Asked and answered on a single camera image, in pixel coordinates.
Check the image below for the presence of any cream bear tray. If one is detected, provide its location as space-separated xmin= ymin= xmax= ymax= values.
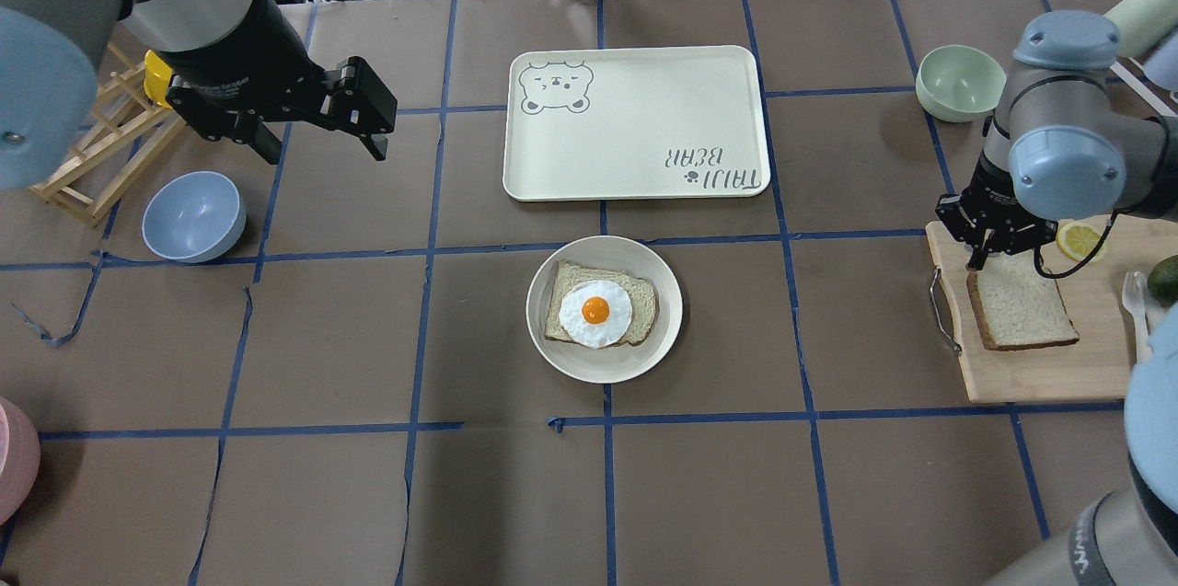
xmin=503 ymin=45 xmax=769 ymax=200

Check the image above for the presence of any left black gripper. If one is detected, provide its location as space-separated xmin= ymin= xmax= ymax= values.
xmin=166 ymin=2 xmax=398 ymax=166

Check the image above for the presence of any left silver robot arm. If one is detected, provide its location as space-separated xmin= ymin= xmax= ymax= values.
xmin=1 ymin=0 xmax=398 ymax=189

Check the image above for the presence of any wooden rack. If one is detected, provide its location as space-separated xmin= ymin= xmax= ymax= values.
xmin=27 ymin=42 xmax=186 ymax=228

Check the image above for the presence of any fried egg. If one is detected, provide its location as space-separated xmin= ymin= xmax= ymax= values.
xmin=557 ymin=281 xmax=634 ymax=349

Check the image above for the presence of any wooden cutting board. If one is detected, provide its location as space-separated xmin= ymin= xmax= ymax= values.
xmin=926 ymin=217 xmax=1177 ymax=403

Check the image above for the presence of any blue bowl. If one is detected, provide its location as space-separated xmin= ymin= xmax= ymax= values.
xmin=143 ymin=170 xmax=247 ymax=264

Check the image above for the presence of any bread slice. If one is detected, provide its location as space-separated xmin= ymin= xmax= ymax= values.
xmin=543 ymin=261 xmax=659 ymax=349
xmin=966 ymin=251 xmax=1079 ymax=351

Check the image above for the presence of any white round plate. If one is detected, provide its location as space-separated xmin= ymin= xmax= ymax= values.
xmin=525 ymin=236 xmax=686 ymax=384

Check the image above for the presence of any lemon slice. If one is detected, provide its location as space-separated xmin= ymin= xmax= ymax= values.
xmin=1055 ymin=220 xmax=1107 ymax=263

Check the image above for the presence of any bread slice under egg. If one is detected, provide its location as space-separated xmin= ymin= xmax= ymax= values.
xmin=543 ymin=261 xmax=659 ymax=349

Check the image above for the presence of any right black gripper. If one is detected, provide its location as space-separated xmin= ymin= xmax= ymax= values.
xmin=937 ymin=158 xmax=1057 ymax=271

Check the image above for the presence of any pink bowl with ice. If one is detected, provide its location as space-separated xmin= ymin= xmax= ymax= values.
xmin=1 ymin=397 xmax=40 ymax=524

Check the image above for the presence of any white plastic fork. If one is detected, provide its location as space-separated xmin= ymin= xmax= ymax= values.
xmin=1121 ymin=270 xmax=1152 ymax=363

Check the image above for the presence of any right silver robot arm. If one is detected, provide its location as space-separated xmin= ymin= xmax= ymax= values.
xmin=937 ymin=0 xmax=1177 ymax=585

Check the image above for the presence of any green avocado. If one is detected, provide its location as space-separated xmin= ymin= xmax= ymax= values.
xmin=1146 ymin=255 xmax=1178 ymax=308

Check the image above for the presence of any green bowl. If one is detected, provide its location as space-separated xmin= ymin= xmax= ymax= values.
xmin=916 ymin=45 xmax=1007 ymax=123

